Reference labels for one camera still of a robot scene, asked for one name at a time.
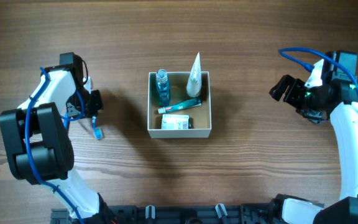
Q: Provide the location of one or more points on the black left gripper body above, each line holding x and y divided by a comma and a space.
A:
94, 103

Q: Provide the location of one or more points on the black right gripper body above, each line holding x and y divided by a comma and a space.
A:
299, 97

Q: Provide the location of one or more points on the blue white toothbrush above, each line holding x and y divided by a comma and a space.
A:
97, 131

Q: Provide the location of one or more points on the teal mouthwash bottle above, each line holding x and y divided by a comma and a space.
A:
163, 87

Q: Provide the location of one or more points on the green soap box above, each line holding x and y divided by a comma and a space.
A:
175, 122

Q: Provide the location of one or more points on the Colgate toothpaste tube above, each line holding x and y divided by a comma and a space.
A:
194, 102

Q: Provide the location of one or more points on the white lotion tube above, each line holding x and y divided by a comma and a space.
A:
194, 84

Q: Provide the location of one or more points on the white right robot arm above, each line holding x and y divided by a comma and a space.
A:
330, 94

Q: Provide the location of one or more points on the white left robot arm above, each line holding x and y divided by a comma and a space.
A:
35, 137

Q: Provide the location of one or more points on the white cardboard box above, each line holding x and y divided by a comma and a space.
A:
200, 121

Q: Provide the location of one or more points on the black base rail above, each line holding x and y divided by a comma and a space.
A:
245, 213

